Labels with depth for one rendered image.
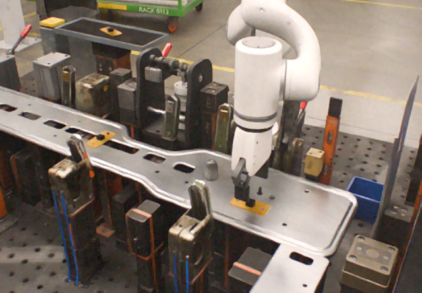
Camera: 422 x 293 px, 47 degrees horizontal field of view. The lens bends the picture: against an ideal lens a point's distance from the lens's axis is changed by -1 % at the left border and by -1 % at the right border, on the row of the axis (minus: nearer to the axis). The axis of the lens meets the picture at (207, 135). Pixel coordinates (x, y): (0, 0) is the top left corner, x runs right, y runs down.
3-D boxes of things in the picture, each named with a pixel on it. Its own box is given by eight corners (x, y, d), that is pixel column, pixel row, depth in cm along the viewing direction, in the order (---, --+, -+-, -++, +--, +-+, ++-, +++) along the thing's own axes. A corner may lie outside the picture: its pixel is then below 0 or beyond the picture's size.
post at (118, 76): (120, 181, 164) (109, 71, 144) (130, 173, 168) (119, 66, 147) (132, 185, 162) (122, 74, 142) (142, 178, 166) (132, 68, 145)
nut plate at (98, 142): (95, 148, 126) (95, 144, 125) (84, 144, 127) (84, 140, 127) (116, 134, 132) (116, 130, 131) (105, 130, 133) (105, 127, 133)
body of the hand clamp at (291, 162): (264, 251, 136) (272, 144, 118) (273, 236, 141) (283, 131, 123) (283, 259, 133) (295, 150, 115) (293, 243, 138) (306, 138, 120)
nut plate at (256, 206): (229, 204, 106) (229, 199, 105) (237, 195, 109) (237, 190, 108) (264, 216, 102) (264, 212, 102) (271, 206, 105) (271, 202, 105)
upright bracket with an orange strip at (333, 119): (305, 262, 132) (329, 97, 106) (307, 259, 133) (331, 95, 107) (316, 266, 131) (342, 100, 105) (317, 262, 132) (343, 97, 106)
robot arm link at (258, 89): (282, 98, 96) (236, 96, 97) (287, 35, 89) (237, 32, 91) (281, 119, 89) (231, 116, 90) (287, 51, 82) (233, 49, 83)
